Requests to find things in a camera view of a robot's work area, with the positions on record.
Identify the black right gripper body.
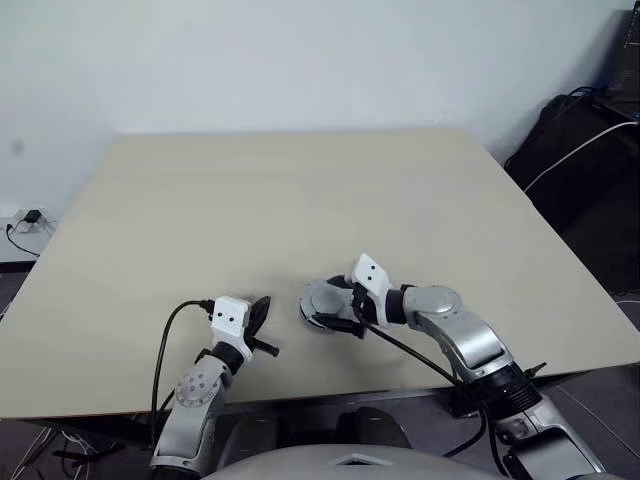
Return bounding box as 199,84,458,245
349,284,377,339

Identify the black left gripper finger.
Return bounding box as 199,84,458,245
248,338,280,358
251,295,274,335

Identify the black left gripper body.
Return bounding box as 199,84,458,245
244,299,262,347

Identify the grey round object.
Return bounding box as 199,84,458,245
304,281,354,322

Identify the grey robot torso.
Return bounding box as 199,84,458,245
199,442,507,480

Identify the white power strip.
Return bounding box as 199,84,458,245
0,206,59,234

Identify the large black bag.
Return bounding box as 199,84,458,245
503,92,640,297

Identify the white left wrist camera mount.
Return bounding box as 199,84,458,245
208,295,253,362

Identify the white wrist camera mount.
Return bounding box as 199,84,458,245
349,253,394,326
208,295,253,362

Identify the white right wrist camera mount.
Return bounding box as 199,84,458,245
349,253,394,326

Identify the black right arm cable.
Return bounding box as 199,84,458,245
352,299,507,475

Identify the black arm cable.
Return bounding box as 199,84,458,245
149,298,217,449
352,299,507,475

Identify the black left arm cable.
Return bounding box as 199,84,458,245
149,298,217,449

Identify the white floor cable bundle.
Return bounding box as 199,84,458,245
48,428,104,457

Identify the black floor cable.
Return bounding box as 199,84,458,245
5,223,42,259

